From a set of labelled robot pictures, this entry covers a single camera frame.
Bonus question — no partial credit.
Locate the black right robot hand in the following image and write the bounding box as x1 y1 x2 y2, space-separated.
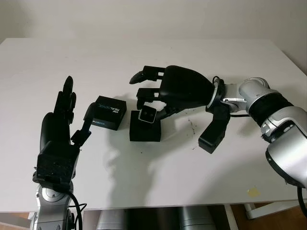
129 65 216 123

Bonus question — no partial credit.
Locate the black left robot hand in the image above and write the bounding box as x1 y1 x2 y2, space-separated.
39 76 97 156

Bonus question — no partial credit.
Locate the small silver camera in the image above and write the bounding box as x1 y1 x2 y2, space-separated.
138 106 158 125

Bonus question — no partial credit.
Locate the black printed RealSense box lid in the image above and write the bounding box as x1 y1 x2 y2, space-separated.
90 95 127 131

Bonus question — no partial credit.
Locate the black box base with foam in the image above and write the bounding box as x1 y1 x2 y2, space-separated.
129 110 162 142

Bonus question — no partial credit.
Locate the yellow tape piece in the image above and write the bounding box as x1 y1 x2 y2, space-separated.
247 186 261 198

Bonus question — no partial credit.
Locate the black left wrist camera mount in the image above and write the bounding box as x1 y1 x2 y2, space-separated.
32 140 80 190

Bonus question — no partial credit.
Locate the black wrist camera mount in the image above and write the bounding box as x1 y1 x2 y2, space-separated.
32 140 80 190
198 105 231 154

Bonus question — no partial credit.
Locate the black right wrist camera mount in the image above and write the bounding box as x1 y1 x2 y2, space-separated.
198 105 231 154

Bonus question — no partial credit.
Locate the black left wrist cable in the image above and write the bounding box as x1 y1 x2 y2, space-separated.
63 189 88 230

